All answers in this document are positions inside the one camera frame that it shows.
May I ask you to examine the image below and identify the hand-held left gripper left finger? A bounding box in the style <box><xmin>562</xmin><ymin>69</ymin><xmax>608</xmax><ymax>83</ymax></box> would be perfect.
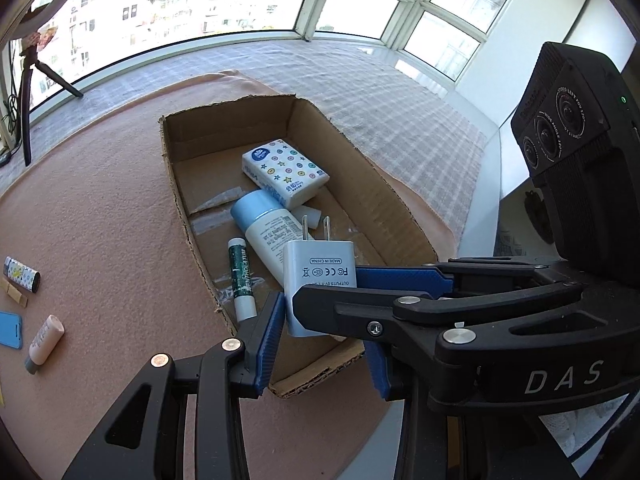
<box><xmin>62</xmin><ymin>290</ymin><xmax>286</xmax><ymax>480</ymax></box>

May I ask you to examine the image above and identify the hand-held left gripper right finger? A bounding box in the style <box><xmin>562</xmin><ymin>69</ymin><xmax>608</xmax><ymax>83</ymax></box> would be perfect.
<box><xmin>367</xmin><ymin>344</ymin><xmax>481</xmax><ymax>480</ymax></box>

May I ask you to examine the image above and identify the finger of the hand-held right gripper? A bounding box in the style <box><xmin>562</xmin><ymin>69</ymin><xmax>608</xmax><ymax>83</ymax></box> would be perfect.
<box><xmin>292</xmin><ymin>282</ymin><xmax>587</xmax><ymax>357</ymax></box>
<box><xmin>356</xmin><ymin>257</ymin><xmax>568</xmax><ymax>302</ymax></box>

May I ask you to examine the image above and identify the white charger plug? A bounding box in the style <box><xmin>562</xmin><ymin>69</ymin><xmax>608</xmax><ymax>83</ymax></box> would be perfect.
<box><xmin>282</xmin><ymin>216</ymin><xmax>357</xmax><ymax>338</ymax></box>

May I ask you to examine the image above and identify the green lip balm stick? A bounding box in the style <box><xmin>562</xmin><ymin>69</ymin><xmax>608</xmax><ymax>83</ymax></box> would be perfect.
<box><xmin>227</xmin><ymin>238</ymin><xmax>258</xmax><ymax>322</ymax></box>

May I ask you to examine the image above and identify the white lotion bottle blue cap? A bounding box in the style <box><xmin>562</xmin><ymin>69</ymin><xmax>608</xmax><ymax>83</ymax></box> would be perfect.
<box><xmin>231</xmin><ymin>191</ymin><xmax>321</xmax><ymax>282</ymax></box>

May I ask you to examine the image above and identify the cardboard box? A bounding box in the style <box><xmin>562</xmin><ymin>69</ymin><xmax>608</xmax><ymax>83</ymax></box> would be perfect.
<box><xmin>159</xmin><ymin>94</ymin><xmax>458</xmax><ymax>400</ymax></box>

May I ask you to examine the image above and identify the star print tissue pack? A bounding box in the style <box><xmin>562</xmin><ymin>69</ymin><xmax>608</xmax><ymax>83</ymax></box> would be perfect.
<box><xmin>242</xmin><ymin>139</ymin><xmax>331</xmax><ymax>208</ymax></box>

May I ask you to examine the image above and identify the small pink cream tube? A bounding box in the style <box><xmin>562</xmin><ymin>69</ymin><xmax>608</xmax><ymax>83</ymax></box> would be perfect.
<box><xmin>24</xmin><ymin>315</ymin><xmax>65</xmax><ymax>375</ymax></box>

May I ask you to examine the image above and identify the patterned lighter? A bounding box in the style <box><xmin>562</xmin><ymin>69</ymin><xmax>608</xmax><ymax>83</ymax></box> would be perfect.
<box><xmin>2</xmin><ymin>256</ymin><xmax>41</xmax><ymax>293</ymax></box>

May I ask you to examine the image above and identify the wooden clothespin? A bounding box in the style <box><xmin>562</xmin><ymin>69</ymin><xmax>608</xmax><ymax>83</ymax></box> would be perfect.
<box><xmin>0</xmin><ymin>280</ymin><xmax>30</xmax><ymax>307</ymax></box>

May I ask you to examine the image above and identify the blue card holder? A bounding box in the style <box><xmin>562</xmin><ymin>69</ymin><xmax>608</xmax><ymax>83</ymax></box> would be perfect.
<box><xmin>0</xmin><ymin>311</ymin><xmax>25</xmax><ymax>350</ymax></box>

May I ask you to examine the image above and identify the checkered grey cloth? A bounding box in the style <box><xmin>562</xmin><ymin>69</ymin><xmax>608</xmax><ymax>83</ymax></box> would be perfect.
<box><xmin>0</xmin><ymin>40</ymin><xmax>501</xmax><ymax>221</ymax></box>

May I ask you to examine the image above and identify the black tripod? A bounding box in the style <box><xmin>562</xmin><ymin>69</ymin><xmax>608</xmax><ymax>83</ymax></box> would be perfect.
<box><xmin>15</xmin><ymin>35</ymin><xmax>84</xmax><ymax>167</ymax></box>

